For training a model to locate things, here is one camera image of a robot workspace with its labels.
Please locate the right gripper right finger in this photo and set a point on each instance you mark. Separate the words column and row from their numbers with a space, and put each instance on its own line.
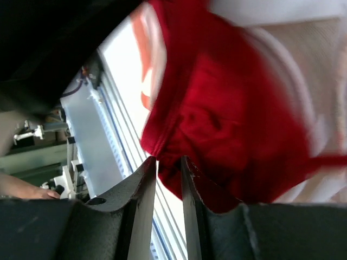
column 217, row 227

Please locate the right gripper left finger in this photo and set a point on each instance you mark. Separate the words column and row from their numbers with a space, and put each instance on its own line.
column 115, row 225

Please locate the red bra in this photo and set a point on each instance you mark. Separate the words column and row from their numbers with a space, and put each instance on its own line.
column 218, row 106

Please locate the bare human hand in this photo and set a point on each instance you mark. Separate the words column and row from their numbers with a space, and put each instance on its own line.
column 14, row 187

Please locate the aluminium mounting rail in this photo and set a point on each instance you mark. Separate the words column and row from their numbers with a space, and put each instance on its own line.
column 129, row 115

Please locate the perforated cable duct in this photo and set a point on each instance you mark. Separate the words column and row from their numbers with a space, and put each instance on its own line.
column 114, row 135

